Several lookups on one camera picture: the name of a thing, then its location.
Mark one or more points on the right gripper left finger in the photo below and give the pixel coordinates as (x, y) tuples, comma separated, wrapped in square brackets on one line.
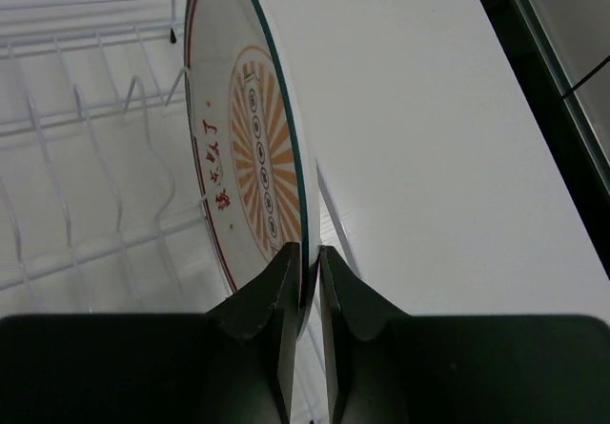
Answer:
[(232, 364)]

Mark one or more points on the white wire dish rack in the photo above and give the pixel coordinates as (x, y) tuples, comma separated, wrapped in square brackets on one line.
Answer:
[(101, 209)]

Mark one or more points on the white plate orange sunburst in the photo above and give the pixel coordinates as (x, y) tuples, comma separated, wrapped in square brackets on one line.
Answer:
[(252, 152)]

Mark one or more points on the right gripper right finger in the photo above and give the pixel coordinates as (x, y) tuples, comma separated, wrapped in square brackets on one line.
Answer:
[(386, 366)]

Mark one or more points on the black wall cable white plug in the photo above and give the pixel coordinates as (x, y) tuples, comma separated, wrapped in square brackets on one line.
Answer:
[(586, 77)]

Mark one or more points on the aluminium table frame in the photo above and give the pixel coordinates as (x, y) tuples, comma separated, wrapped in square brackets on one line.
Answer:
[(578, 153)]

